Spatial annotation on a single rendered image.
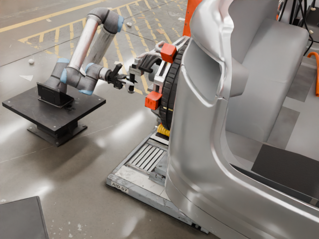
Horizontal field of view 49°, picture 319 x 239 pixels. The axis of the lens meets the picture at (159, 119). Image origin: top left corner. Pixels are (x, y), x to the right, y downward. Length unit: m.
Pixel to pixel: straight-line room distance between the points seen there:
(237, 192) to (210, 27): 0.53
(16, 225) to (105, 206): 0.71
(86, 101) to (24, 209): 1.23
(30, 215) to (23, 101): 1.24
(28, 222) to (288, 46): 1.65
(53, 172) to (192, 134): 1.80
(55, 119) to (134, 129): 0.78
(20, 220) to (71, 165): 0.89
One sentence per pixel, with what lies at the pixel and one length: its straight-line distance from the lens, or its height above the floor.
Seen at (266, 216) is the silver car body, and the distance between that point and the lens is 1.19.
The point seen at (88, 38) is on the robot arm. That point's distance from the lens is 2.53.
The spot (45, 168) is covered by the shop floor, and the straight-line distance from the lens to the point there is 2.87.
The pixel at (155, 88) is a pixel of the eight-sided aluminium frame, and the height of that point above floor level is 0.91.
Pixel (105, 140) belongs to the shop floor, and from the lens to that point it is 3.10.
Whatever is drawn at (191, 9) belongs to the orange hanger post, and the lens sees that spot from 2.66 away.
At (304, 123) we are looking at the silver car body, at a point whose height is 0.97.
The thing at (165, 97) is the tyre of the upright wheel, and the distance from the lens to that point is 2.02.
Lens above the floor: 1.95
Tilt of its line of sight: 35 degrees down
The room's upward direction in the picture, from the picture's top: 8 degrees clockwise
